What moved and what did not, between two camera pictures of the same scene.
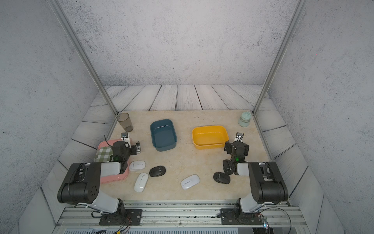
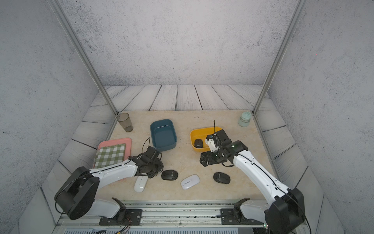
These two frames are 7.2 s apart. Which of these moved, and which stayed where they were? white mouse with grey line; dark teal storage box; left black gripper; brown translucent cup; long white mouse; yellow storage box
Moved: left black gripper
Stayed: long white mouse; dark teal storage box; white mouse with grey line; brown translucent cup; yellow storage box
